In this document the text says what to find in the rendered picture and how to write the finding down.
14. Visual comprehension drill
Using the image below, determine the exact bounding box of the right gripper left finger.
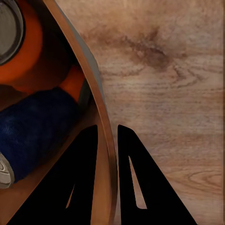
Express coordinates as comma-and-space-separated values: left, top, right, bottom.
7, 125, 98, 225

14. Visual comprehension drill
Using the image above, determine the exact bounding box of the trash can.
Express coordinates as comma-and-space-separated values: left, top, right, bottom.
0, 0, 118, 225

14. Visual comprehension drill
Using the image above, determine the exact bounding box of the can of soda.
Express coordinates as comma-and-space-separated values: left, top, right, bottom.
12, 60, 93, 112
0, 88, 79, 189
0, 0, 69, 91

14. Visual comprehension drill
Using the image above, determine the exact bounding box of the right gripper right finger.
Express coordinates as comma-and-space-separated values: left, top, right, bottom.
118, 125, 197, 225

